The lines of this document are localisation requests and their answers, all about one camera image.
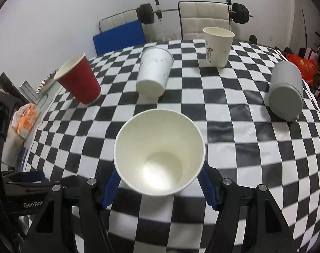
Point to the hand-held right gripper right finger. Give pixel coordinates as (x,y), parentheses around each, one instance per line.
(208,189)

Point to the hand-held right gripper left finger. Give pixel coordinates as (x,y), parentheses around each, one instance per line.
(110,189)

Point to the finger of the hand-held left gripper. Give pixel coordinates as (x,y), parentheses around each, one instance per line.
(30,175)

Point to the plain white paper cup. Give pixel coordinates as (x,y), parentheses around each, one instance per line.
(160,142)

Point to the red paper cup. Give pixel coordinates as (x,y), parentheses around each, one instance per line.
(79,80)

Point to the white paper cup small print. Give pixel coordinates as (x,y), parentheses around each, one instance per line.
(154,71)

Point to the grey paper cup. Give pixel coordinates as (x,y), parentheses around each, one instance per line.
(286,89)

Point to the white paper cup dark print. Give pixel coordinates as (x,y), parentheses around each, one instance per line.
(218,48)

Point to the black white checkered tablecloth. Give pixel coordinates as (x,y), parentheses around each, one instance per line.
(228,150)

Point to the orange white snack bag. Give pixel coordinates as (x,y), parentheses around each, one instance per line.
(26,120)

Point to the silver metal tray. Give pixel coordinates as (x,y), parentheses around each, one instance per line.
(41,88)

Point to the blue foam mat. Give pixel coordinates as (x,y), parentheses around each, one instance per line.
(119,38)

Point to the red plastic bag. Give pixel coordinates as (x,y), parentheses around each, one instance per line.
(305,67)

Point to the pink bag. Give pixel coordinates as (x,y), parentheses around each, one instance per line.
(309,54)

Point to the white padded chair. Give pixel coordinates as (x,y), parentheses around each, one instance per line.
(204,15)
(117,19)

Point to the black barbell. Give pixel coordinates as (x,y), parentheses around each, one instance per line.
(146,14)

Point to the black frame stand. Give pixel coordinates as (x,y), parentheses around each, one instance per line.
(3,105)

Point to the barbell rack post red clamp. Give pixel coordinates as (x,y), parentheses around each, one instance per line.
(156,1)

